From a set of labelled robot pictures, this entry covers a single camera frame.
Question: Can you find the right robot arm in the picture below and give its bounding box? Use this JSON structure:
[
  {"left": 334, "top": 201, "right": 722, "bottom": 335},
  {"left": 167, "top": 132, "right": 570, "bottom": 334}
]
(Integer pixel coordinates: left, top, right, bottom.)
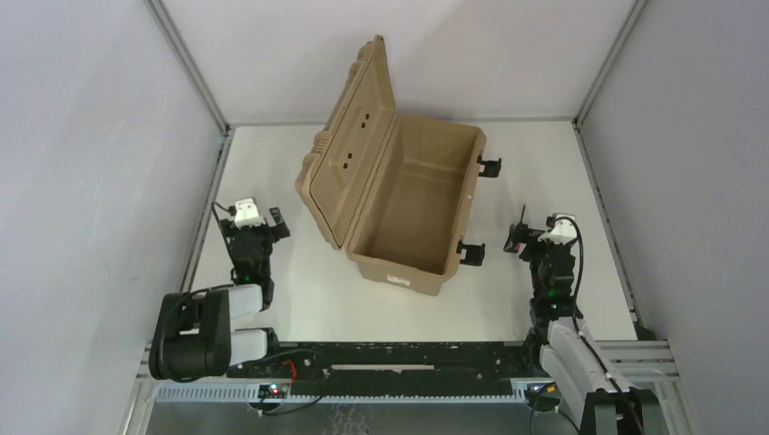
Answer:
[{"left": 503, "top": 213, "right": 666, "bottom": 434}]

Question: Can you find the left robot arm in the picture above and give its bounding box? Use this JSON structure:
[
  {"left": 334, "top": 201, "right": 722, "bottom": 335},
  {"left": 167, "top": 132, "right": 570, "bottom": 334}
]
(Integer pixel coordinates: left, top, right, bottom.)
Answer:
[{"left": 148, "top": 205, "right": 290, "bottom": 383}]

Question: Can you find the black lower bin latch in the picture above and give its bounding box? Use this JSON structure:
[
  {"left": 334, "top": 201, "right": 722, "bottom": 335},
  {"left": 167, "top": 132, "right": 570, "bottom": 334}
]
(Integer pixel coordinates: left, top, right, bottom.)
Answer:
[{"left": 456, "top": 240, "right": 486, "bottom": 266}]

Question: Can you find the black bin latch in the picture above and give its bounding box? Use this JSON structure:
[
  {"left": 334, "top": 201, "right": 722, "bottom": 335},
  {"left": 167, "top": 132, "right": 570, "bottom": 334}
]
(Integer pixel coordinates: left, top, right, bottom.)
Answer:
[
  {"left": 477, "top": 156, "right": 502, "bottom": 179},
  {"left": 456, "top": 240, "right": 486, "bottom": 266}
]

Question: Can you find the black upper bin latch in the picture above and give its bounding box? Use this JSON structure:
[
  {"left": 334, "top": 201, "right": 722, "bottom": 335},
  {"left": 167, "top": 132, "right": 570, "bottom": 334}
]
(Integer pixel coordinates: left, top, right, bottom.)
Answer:
[{"left": 477, "top": 156, "right": 502, "bottom": 179}]

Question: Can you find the tan hinged bin lid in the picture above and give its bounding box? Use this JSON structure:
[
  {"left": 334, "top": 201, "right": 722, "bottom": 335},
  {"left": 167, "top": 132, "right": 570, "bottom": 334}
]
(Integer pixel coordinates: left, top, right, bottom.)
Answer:
[{"left": 296, "top": 34, "right": 395, "bottom": 249}]

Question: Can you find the tan plastic storage bin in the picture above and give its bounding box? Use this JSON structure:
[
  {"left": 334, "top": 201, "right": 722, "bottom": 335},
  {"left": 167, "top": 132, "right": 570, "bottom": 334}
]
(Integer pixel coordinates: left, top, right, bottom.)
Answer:
[{"left": 346, "top": 115, "right": 487, "bottom": 296}]

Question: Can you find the small electronics board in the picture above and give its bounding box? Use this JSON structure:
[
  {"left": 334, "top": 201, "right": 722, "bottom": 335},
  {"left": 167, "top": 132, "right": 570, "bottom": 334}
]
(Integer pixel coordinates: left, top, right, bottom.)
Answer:
[{"left": 258, "top": 383, "right": 290, "bottom": 401}]

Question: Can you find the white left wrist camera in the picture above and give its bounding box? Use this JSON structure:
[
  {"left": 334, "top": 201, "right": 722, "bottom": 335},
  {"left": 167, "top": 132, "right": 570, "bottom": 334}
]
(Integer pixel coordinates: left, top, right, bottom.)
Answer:
[{"left": 233, "top": 198, "right": 265, "bottom": 228}]

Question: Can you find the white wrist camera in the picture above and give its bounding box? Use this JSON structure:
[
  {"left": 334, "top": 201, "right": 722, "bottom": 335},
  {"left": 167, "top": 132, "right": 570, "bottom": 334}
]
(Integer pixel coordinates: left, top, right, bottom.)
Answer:
[
  {"left": 233, "top": 198, "right": 265, "bottom": 228},
  {"left": 538, "top": 213, "right": 579, "bottom": 245}
]

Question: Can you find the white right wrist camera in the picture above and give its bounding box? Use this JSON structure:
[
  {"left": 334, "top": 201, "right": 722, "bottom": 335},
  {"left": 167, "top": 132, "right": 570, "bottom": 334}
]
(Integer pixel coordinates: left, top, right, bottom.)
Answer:
[{"left": 538, "top": 213, "right": 579, "bottom": 245}]

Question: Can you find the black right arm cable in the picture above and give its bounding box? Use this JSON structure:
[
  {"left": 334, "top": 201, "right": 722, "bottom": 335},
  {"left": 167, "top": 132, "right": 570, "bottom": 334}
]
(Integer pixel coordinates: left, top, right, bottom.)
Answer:
[{"left": 530, "top": 216, "right": 647, "bottom": 435}]

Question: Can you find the black mounting rail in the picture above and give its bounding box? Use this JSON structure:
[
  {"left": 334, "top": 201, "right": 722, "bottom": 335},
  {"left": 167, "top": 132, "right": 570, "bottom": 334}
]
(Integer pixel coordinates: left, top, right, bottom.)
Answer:
[{"left": 226, "top": 342, "right": 545, "bottom": 399}]

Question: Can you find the aluminium frame base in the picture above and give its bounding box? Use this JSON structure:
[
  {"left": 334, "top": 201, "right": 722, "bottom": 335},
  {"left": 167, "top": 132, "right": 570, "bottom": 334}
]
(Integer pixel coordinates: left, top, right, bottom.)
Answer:
[{"left": 119, "top": 339, "right": 698, "bottom": 435}]

